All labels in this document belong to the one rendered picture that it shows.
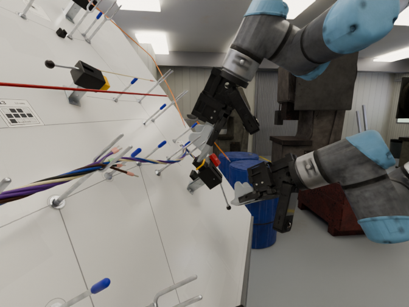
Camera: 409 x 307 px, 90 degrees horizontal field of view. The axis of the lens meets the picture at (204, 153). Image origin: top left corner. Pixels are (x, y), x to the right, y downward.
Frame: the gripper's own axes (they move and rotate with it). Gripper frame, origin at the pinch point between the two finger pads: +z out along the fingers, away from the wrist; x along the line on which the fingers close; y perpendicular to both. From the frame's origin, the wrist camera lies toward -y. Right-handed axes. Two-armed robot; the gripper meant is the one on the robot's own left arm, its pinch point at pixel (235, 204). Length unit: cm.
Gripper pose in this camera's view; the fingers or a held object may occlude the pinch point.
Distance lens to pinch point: 60.0
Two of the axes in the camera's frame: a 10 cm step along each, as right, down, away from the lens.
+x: -7.1, -1.6, -6.8
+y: -1.7, -9.1, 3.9
